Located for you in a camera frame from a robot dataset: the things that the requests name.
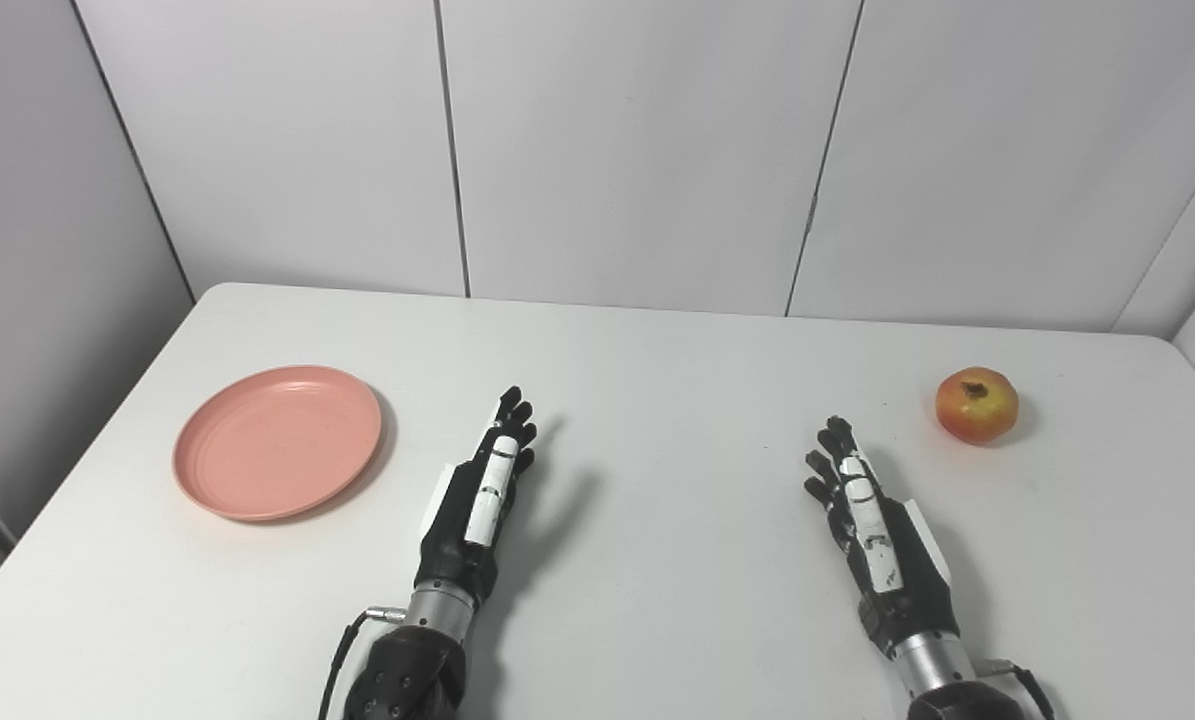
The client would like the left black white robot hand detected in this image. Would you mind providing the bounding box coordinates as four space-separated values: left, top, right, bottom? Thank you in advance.
415 386 540 607

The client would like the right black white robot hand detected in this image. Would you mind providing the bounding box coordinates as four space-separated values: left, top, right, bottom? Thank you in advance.
804 415 961 660

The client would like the red yellow pomegranate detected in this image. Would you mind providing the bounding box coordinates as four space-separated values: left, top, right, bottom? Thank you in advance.
935 367 1020 446

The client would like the pink round plate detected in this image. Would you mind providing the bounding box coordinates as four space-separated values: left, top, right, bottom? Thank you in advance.
173 365 384 523

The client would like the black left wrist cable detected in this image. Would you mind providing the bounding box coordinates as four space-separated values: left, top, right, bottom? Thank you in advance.
318 605 407 720

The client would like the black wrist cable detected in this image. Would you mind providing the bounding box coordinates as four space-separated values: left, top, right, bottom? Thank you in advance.
975 658 1060 720
318 605 407 720

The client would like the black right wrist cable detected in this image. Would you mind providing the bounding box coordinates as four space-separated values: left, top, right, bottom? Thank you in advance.
975 658 1060 720

